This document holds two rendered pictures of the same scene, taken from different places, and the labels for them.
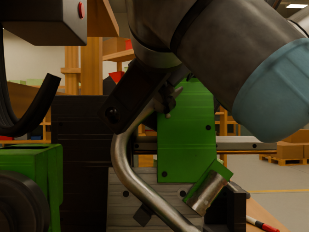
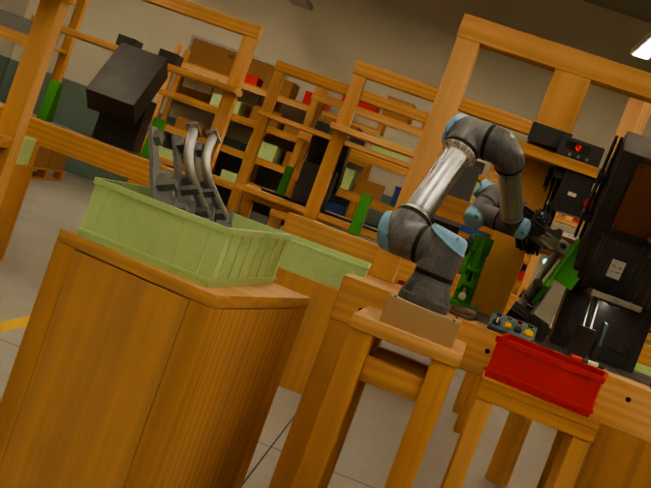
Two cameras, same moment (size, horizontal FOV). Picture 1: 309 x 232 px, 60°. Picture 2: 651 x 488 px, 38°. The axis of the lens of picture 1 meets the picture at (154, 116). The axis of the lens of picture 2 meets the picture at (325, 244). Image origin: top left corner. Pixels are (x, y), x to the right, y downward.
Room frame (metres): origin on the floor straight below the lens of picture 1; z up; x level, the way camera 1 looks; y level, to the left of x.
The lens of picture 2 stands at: (0.38, -3.41, 1.17)
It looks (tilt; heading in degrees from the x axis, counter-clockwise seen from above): 4 degrees down; 101
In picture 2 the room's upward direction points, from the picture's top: 20 degrees clockwise
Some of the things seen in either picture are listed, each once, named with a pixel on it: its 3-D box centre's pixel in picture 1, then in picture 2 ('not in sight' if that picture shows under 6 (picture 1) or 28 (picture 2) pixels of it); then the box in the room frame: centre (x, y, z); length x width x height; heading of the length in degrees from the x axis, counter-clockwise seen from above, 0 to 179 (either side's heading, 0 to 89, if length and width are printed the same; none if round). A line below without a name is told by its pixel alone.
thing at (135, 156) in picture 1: (103, 159); (604, 310); (0.74, 0.14, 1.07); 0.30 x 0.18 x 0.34; 1
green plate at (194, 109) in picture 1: (183, 127); (570, 267); (0.56, -0.06, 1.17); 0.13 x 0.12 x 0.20; 1
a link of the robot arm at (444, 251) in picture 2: not in sight; (441, 251); (0.18, -0.64, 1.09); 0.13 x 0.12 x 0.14; 164
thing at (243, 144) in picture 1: (191, 144); (608, 299); (0.72, -0.10, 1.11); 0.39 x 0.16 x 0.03; 91
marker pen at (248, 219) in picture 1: (256, 223); (586, 361); (0.70, -0.27, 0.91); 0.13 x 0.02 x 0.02; 27
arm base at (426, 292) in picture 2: not in sight; (428, 289); (0.18, -0.65, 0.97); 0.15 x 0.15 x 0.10
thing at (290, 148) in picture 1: (292, 146); not in sight; (6.33, -3.26, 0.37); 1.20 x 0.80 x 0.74; 103
